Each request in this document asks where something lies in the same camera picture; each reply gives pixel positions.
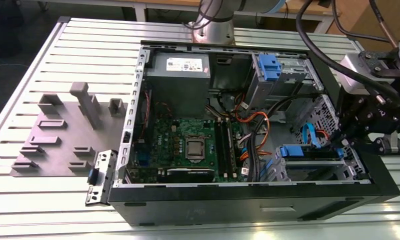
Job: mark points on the green motherboard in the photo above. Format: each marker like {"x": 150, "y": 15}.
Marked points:
{"x": 202, "y": 125}

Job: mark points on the black RAM slot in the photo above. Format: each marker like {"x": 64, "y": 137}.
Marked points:
{"x": 232, "y": 150}
{"x": 221, "y": 150}

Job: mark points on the grey hinged slot bracket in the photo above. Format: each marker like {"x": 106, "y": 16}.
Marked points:
{"x": 108, "y": 165}

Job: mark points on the black PC case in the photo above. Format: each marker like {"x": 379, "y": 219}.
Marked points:
{"x": 220, "y": 207}

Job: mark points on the silver CPU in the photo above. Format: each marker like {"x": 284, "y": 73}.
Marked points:
{"x": 194, "y": 148}

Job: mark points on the white framed wooden desk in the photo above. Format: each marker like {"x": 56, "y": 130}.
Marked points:
{"x": 140, "y": 13}

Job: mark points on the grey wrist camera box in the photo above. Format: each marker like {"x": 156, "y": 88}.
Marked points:
{"x": 348, "y": 65}

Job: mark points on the wooden cabinet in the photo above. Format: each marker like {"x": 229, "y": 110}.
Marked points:
{"x": 356, "y": 15}

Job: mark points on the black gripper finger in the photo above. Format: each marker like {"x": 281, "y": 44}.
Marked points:
{"x": 348, "y": 115}
{"x": 387, "y": 146}

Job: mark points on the metal drive cage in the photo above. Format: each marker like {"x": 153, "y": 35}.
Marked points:
{"x": 276, "y": 90}

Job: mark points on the blue drive cage latch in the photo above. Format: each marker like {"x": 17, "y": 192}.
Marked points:
{"x": 269, "y": 67}

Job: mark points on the grey parts rack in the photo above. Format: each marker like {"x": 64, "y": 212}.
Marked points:
{"x": 62, "y": 150}

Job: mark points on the grey power supply unit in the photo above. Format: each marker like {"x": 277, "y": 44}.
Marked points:
{"x": 176, "y": 95}

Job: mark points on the black graphics card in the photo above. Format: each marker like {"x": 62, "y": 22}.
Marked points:
{"x": 189, "y": 173}

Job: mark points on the hard disk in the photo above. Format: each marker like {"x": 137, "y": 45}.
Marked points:
{"x": 290, "y": 151}

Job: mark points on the metal disk bay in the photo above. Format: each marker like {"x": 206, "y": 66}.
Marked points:
{"x": 281, "y": 172}

